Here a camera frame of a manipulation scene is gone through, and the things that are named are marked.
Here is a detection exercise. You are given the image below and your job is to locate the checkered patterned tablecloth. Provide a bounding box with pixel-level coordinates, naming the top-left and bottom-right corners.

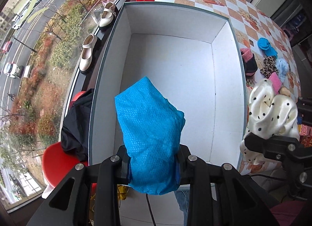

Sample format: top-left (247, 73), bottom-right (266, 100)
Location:
top-left (154, 0), bottom-right (302, 175)

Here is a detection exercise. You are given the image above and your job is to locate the black cable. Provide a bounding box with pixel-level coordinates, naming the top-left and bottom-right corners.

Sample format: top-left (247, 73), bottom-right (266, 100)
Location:
top-left (145, 193), bottom-right (157, 226)

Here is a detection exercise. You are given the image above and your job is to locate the black garment on chair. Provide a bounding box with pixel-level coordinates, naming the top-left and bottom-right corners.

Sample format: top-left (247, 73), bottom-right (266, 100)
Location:
top-left (61, 89), bottom-right (94, 162)

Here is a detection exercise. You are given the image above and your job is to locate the blue dotted cloth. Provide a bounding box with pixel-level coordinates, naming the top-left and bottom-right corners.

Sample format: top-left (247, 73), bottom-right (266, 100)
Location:
top-left (115, 77), bottom-right (186, 195)

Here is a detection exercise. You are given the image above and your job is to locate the red plastic chair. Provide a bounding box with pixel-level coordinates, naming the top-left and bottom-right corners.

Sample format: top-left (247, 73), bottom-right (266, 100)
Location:
top-left (42, 91), bottom-right (89, 187)

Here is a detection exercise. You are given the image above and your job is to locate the beige knit sock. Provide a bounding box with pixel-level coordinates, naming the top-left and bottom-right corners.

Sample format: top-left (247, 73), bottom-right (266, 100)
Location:
top-left (279, 86), bottom-right (291, 97)

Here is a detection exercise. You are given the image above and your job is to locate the cream shoe near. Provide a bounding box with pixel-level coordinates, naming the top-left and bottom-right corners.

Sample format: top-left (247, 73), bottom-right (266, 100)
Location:
top-left (79, 34), bottom-right (98, 73)

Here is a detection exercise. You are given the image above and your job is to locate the light blue fluffy cloth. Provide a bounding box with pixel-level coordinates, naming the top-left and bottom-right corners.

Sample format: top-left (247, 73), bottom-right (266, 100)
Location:
top-left (276, 58), bottom-right (289, 83)

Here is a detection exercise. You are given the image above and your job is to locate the white open storage box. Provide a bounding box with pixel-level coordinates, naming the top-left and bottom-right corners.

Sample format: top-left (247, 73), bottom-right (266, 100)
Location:
top-left (88, 2), bottom-right (247, 167)

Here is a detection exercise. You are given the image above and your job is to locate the cream shoe far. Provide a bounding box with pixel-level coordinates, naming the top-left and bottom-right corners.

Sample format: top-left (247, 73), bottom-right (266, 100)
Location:
top-left (99, 2), bottom-right (116, 30)

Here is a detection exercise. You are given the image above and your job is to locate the white polka dot satin cloth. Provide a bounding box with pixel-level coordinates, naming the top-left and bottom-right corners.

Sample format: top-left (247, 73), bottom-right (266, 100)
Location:
top-left (239, 78), bottom-right (300, 165)

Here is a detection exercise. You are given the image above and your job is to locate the cream shoe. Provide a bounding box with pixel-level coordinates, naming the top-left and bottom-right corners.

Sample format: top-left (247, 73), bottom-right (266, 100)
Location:
top-left (99, 2), bottom-right (116, 30)
top-left (79, 34), bottom-right (98, 73)

